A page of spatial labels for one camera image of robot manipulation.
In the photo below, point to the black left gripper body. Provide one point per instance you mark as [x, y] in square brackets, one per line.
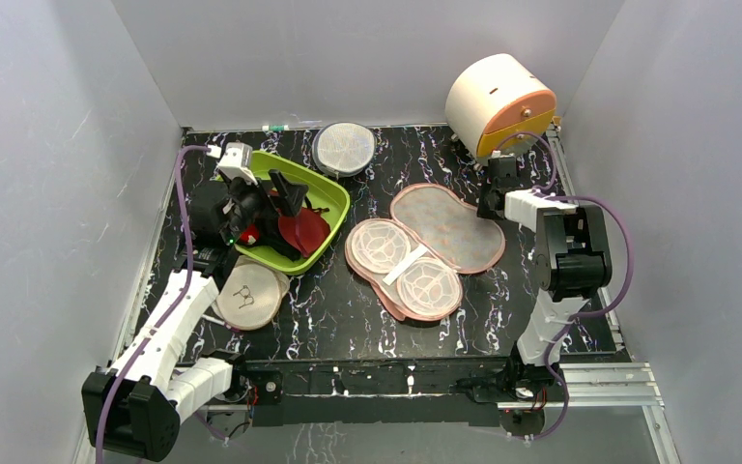
[248, 200]

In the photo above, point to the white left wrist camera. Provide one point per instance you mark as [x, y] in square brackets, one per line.
[235, 163]

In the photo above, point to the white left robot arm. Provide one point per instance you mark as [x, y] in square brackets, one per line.
[137, 405]

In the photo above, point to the black bra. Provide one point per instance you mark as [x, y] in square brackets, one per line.
[275, 246]

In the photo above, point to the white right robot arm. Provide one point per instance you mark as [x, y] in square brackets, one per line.
[570, 264]

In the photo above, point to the maroon bra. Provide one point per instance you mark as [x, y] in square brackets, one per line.
[307, 231]

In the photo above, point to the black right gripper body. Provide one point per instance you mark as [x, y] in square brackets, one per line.
[501, 169]

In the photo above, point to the floral mesh laundry bag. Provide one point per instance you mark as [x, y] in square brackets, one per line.
[414, 259]

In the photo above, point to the round white mini drawer cabinet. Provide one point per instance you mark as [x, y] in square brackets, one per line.
[495, 103]

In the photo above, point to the round grey mesh laundry bag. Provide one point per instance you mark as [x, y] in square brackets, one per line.
[343, 149]

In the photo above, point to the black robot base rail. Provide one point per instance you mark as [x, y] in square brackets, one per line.
[478, 391]

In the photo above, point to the red bra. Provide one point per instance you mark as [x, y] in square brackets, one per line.
[250, 237]

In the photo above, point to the green plastic basin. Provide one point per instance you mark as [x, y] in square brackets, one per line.
[324, 193]

